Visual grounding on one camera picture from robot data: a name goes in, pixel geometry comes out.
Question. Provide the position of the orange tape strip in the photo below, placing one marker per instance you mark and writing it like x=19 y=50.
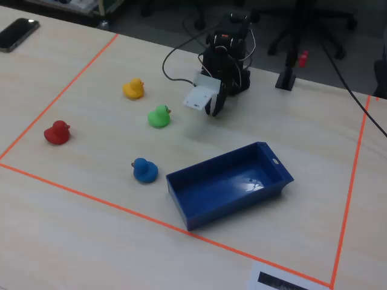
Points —
x=350 y=187
x=166 y=225
x=60 y=93

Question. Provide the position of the blue plastic box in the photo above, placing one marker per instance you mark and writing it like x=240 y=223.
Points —
x=226 y=184

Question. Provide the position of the red rubber duck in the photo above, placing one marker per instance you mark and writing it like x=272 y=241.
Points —
x=57 y=133

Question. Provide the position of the blue rubber duck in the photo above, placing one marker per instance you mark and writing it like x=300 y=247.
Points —
x=145 y=170

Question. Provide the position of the white paper with black print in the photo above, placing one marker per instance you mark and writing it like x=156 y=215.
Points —
x=272 y=279

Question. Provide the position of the black clamp stand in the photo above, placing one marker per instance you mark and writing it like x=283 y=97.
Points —
x=288 y=60

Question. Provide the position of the yellow rubber duck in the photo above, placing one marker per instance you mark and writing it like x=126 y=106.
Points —
x=133 y=88

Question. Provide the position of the black office chair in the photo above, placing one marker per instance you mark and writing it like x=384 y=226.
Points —
x=314 y=27

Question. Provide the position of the green rubber duck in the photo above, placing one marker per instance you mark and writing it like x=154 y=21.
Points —
x=158 y=117

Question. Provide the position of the black smartphone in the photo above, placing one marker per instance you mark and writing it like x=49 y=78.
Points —
x=16 y=34

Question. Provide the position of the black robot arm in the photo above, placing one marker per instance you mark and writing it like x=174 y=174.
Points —
x=239 y=83

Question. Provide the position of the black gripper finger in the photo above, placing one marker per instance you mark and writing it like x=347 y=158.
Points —
x=208 y=108
x=220 y=101

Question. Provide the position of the white camera box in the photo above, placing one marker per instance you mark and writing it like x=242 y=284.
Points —
x=201 y=92

